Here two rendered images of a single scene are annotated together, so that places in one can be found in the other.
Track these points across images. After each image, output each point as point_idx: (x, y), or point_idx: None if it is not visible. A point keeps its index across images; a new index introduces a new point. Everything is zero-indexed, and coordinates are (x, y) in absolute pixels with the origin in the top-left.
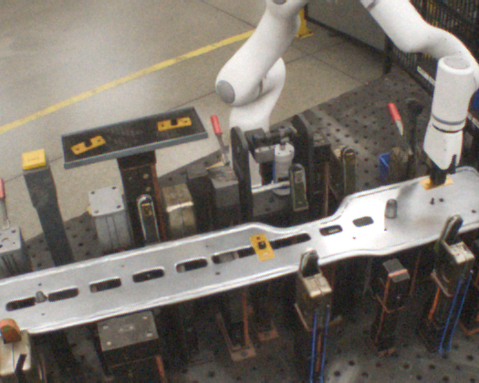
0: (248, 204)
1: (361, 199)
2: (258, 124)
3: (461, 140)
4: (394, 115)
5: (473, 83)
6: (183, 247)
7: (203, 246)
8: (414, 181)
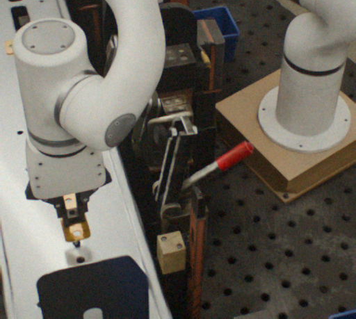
0: (103, 30)
1: (103, 151)
2: (291, 44)
3: (31, 162)
4: (224, 153)
5: (46, 99)
6: None
7: None
8: (133, 227)
